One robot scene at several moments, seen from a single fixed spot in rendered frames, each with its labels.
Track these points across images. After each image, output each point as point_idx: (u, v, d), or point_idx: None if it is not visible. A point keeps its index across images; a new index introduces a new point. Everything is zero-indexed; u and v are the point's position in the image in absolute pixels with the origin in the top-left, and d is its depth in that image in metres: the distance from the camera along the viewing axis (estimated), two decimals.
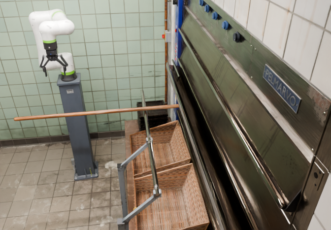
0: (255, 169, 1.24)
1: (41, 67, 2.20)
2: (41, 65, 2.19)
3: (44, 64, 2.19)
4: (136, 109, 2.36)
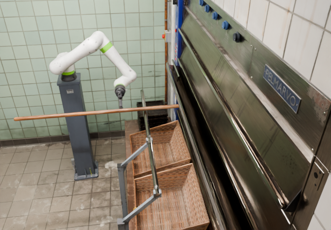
0: (255, 169, 1.24)
1: None
2: None
3: (119, 105, 2.55)
4: (136, 109, 2.36)
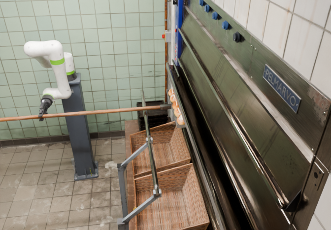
0: (255, 169, 1.24)
1: None
2: None
3: None
4: (58, 115, 2.28)
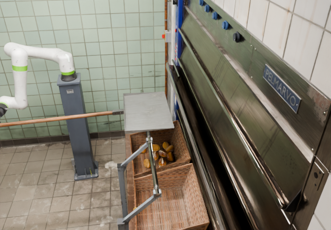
0: (255, 169, 1.24)
1: None
2: None
3: None
4: (8, 124, 2.27)
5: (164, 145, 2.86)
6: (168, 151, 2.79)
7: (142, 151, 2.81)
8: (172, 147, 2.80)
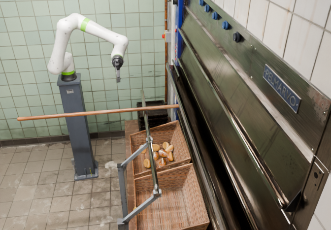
0: (255, 169, 1.24)
1: None
2: None
3: (116, 76, 2.36)
4: (139, 109, 2.36)
5: (164, 145, 2.86)
6: (168, 151, 2.79)
7: (142, 151, 2.81)
8: (172, 147, 2.80)
